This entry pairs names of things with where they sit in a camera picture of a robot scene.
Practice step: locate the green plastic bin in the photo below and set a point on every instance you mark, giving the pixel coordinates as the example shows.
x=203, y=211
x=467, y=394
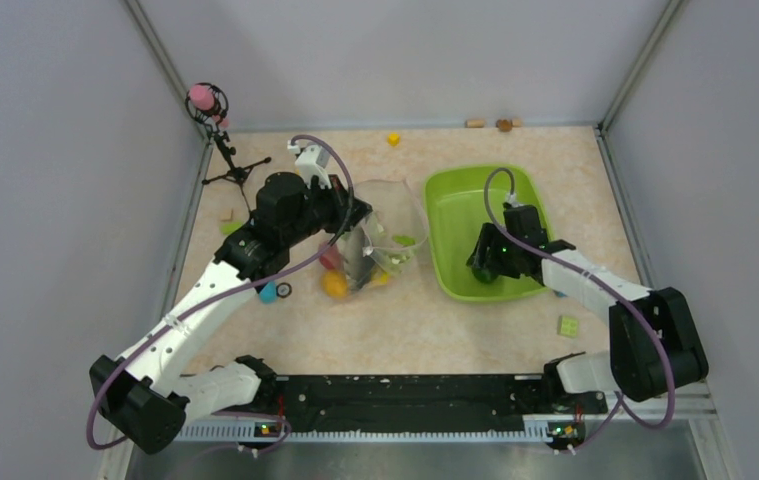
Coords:
x=455, y=209

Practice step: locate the red toy apple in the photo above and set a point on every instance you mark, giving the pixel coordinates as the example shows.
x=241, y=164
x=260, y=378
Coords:
x=331, y=259

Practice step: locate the green block left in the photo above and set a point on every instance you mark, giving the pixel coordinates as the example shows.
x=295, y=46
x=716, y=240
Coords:
x=228, y=228

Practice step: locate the green lego brick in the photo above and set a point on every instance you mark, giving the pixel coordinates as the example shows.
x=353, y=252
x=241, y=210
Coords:
x=568, y=326

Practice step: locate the clear zip top bag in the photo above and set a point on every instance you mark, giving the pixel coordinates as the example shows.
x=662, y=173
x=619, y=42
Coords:
x=396, y=210

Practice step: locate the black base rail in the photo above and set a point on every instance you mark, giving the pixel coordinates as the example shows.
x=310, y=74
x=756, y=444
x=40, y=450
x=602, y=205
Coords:
x=493, y=408

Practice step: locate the yellow toy banana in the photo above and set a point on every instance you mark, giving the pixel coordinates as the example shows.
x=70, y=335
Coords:
x=378, y=278

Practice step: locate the brown small object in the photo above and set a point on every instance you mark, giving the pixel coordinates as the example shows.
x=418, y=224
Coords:
x=504, y=125

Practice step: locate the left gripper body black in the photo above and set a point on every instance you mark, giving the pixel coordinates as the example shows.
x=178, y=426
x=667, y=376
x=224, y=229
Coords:
x=324, y=208

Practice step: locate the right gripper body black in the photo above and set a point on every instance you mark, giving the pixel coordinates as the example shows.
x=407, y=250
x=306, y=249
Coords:
x=502, y=256

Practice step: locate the cork stopper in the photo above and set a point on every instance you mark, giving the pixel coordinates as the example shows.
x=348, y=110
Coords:
x=475, y=123

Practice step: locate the grey toy fish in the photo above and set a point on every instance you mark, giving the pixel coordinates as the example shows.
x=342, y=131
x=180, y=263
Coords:
x=357, y=263

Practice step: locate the toy celery stalk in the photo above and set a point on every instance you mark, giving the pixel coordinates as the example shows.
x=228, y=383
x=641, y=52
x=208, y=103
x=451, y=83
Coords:
x=399, y=252

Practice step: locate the pink microphone on tripod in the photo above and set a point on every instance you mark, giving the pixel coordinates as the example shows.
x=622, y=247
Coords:
x=208, y=106

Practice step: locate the dark green toy avocado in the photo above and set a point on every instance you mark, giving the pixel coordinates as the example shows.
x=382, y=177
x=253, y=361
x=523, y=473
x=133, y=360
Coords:
x=485, y=275

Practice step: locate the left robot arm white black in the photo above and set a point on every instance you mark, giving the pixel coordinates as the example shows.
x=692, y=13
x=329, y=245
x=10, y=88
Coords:
x=143, y=395

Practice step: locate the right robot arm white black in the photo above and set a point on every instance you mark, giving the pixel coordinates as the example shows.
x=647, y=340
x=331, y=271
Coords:
x=654, y=345

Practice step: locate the blue cylinder toy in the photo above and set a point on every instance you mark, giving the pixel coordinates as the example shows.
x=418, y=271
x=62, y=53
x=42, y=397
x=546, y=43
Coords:
x=268, y=293

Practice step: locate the orange toy mango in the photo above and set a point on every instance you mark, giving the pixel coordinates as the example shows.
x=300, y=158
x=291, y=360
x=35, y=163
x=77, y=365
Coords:
x=334, y=284

